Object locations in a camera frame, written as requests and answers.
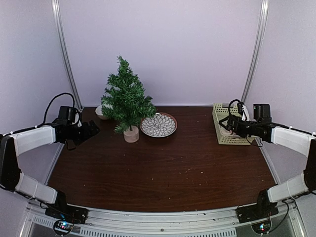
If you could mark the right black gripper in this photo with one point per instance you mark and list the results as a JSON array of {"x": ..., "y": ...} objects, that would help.
[{"x": 236, "y": 129}]

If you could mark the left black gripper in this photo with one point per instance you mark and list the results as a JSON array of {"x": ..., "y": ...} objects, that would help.
[{"x": 88, "y": 134}]

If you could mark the small green christmas tree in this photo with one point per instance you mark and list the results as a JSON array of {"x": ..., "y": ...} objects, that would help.
[{"x": 124, "y": 100}]

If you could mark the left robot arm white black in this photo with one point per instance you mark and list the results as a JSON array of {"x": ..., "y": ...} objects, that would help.
[{"x": 12, "y": 145}]

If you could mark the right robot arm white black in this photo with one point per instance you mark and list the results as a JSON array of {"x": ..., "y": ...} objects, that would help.
[{"x": 292, "y": 151}]

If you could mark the beige plastic basket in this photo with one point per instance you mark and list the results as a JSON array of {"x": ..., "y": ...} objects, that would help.
[{"x": 225, "y": 137}]

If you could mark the small white bowl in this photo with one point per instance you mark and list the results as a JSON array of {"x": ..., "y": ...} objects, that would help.
[{"x": 99, "y": 113}]

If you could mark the patterned ceramic plate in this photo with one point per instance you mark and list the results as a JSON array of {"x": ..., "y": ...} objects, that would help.
[{"x": 159, "y": 126}]

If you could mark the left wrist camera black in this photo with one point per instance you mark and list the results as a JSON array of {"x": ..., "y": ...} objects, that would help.
[{"x": 67, "y": 114}]

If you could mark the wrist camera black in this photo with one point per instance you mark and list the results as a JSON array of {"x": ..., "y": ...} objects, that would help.
[
  {"x": 67, "y": 114},
  {"x": 261, "y": 111}
]

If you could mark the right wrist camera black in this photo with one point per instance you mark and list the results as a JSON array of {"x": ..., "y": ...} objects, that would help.
[{"x": 261, "y": 111}]

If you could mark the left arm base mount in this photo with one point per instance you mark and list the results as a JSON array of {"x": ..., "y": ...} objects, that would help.
[{"x": 63, "y": 211}]

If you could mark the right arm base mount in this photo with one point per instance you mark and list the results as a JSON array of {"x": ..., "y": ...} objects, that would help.
[{"x": 256, "y": 212}]

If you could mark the front aluminium rail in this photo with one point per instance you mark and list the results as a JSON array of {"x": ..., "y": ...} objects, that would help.
[{"x": 207, "y": 223}]

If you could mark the right aluminium frame post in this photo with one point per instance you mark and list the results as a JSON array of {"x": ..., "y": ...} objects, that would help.
[{"x": 264, "y": 11}]

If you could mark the aluminium frame post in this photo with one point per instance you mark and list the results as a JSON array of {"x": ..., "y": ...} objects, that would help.
[
  {"x": 264, "y": 11},
  {"x": 65, "y": 55}
]

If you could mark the left aluminium frame post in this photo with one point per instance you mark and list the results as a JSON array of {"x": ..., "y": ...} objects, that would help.
[{"x": 65, "y": 55}]

